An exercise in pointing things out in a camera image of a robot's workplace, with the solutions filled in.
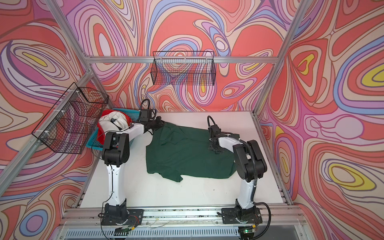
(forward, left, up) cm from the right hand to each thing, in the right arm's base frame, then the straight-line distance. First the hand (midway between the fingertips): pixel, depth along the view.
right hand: (216, 150), depth 99 cm
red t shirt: (+7, +75, +12) cm, 76 cm away
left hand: (+21, +34, +9) cm, 41 cm away
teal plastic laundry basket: (+4, +80, +9) cm, 80 cm away
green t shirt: (-2, +28, +3) cm, 28 cm away
